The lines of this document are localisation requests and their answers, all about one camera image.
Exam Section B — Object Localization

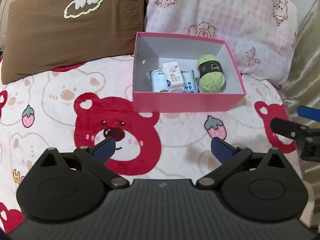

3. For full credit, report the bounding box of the small white tissue pack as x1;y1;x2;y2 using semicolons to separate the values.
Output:
162;60;184;93

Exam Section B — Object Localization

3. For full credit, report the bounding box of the blue wet wipes pack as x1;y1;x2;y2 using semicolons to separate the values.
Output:
147;69;198;93

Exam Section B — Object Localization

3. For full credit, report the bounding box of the pink checkered pillow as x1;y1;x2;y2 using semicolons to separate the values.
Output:
145;0;298;85

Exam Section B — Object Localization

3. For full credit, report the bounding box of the brown pillow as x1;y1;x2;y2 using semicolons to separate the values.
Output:
1;0;144;85

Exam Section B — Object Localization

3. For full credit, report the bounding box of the olive satin quilt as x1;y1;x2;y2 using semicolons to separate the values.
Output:
282;0;319;128

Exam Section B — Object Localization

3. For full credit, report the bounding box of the pink cardboard box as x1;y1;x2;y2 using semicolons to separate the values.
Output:
132;32;246;113

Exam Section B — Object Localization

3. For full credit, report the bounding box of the green yarn ball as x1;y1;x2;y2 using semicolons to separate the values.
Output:
197;54;226;93

